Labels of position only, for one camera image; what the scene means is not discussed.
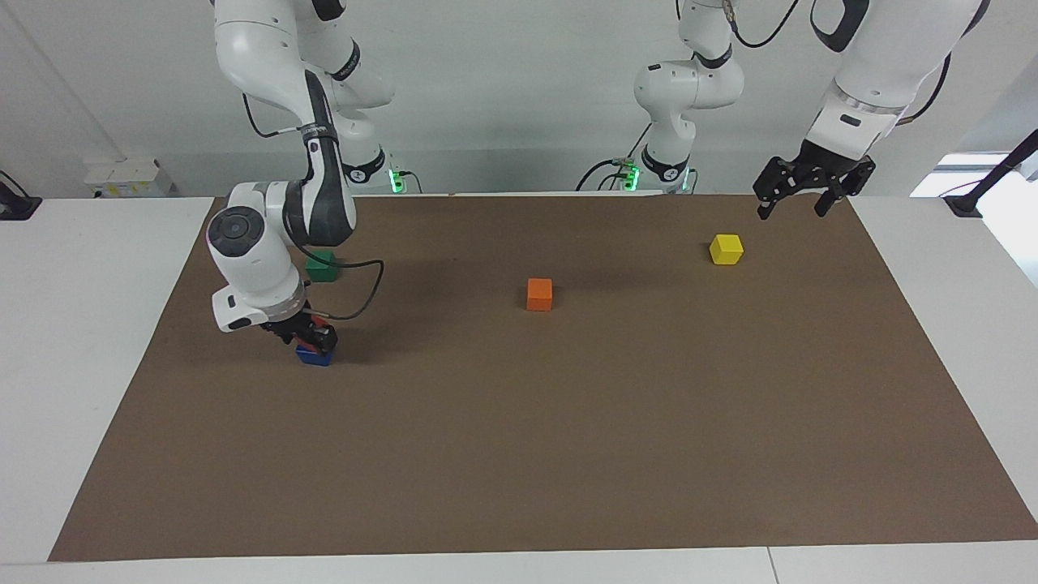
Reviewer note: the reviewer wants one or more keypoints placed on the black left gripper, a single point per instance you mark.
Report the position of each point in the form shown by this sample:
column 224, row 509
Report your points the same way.
column 827, row 158

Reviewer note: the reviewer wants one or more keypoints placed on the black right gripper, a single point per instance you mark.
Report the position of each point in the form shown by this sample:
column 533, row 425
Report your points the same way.
column 290, row 326

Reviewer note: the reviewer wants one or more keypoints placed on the red wooden block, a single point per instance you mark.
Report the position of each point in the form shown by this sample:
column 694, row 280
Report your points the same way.
column 318, row 322

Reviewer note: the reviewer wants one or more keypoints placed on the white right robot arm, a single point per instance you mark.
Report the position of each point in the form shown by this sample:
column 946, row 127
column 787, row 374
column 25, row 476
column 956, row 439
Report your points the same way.
column 251, row 268

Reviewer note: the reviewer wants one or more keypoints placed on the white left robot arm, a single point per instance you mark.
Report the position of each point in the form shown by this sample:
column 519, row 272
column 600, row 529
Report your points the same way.
column 876, row 49

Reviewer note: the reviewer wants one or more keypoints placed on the blue wooden block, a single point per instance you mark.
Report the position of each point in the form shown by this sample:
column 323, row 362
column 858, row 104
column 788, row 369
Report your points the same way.
column 312, row 356

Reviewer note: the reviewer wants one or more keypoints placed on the green wooden block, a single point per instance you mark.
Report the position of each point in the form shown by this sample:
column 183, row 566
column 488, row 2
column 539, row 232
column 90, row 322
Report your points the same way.
column 323, row 268

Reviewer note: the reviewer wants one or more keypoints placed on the yellow wooden block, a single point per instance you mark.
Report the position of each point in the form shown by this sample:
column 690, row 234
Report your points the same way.
column 726, row 250

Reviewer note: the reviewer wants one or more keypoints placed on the orange wooden block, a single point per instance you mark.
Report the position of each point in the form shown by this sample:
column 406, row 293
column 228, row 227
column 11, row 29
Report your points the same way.
column 539, row 295

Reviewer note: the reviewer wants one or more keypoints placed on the green lit base connector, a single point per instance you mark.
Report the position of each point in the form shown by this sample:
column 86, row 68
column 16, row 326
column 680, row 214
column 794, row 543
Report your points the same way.
column 395, row 180
column 630, row 174

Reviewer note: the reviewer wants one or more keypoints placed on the brown table mat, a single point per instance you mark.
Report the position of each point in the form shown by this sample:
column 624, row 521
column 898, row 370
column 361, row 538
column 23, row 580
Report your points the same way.
column 568, row 422

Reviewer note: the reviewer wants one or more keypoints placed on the black table clamp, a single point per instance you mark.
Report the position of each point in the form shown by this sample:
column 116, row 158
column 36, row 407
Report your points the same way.
column 16, row 207

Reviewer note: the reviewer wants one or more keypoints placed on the black camera stand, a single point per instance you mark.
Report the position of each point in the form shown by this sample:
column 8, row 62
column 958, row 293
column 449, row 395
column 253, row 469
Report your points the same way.
column 993, row 166

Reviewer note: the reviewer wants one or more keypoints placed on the white wall power box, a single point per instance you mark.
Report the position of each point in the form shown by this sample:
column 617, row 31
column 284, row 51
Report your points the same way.
column 130, row 177

